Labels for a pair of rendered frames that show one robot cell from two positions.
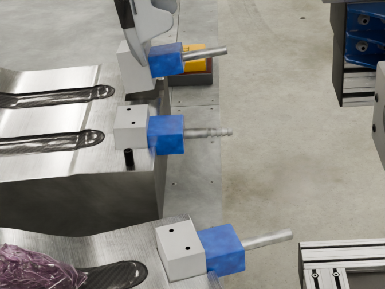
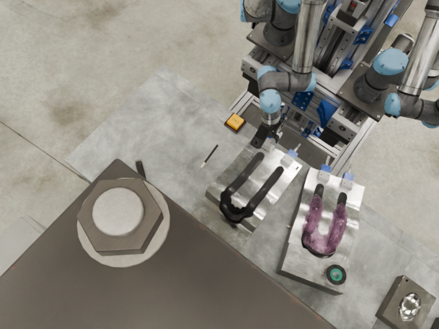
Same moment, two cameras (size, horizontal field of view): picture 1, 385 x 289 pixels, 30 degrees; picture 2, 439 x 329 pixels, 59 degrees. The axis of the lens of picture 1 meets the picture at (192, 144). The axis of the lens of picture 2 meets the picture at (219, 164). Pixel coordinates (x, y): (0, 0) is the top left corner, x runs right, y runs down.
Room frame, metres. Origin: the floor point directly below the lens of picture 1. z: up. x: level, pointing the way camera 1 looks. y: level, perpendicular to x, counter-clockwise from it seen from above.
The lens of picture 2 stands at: (0.65, 0.85, 2.49)
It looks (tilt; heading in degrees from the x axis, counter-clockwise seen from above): 67 degrees down; 295
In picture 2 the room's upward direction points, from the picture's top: 9 degrees clockwise
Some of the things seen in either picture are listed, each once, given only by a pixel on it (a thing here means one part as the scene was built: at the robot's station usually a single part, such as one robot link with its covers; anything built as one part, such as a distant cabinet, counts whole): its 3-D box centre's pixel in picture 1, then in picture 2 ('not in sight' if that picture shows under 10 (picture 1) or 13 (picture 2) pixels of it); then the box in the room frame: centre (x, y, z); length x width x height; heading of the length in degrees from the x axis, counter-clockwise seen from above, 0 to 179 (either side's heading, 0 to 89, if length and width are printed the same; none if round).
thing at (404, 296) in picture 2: not in sight; (405, 307); (-0.03, 0.32, 0.84); 0.20 x 0.15 x 0.07; 86
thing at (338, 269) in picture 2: not in sight; (334, 275); (0.29, 0.40, 0.93); 0.08 x 0.08 x 0.04
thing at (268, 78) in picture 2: not in sight; (272, 81); (0.90, -0.02, 1.24); 0.11 x 0.11 x 0.08; 37
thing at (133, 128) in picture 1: (175, 134); (292, 153); (0.69, 0.02, 0.89); 0.13 x 0.05 x 0.05; 86
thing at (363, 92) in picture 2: not in sight; (374, 83); (0.55, -0.38, 1.09); 0.15 x 0.15 x 0.10
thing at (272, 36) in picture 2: not in sight; (281, 26); (1.05, -0.41, 1.09); 0.15 x 0.15 x 0.10
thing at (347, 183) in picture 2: not in sight; (348, 176); (0.42, -0.05, 0.86); 0.13 x 0.05 x 0.05; 103
